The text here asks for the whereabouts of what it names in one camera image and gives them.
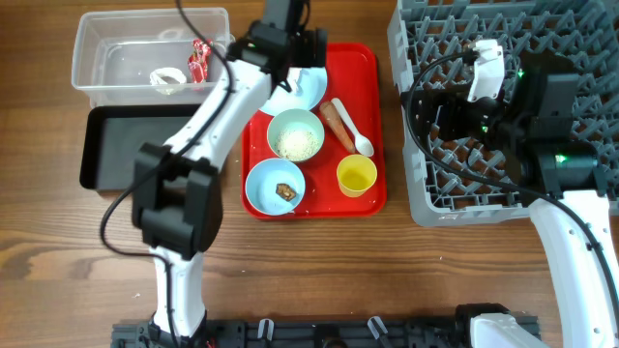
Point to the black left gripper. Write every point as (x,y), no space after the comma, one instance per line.
(311,52)

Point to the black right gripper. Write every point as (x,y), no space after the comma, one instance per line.
(454,102)

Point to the red snack wrapper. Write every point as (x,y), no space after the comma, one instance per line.
(198,62)

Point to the pale green bowl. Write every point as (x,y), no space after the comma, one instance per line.
(294,119)

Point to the yellow cup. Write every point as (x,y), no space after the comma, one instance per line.
(356,174)

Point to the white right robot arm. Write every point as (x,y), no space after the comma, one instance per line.
(560,179)

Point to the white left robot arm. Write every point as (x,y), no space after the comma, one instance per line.
(177,188)

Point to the grey-blue dishwasher rack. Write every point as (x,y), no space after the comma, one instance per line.
(584,31)

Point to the light blue plate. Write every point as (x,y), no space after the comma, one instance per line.
(307,88)

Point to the orange carrot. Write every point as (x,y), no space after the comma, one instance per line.
(331,116)

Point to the white plastic spoon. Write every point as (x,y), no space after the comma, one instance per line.
(361,143)

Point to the white rice pile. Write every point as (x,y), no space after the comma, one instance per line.
(297,145)

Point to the red plastic tray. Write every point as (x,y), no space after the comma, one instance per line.
(351,71)

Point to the light blue bowl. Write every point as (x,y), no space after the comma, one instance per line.
(260,186)

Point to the clear plastic bin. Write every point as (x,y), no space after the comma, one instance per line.
(114,53)

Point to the brown food scrap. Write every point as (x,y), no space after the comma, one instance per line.
(285,191)

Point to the black tray bin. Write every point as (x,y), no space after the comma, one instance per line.
(115,134)

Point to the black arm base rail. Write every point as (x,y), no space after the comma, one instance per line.
(411,333)

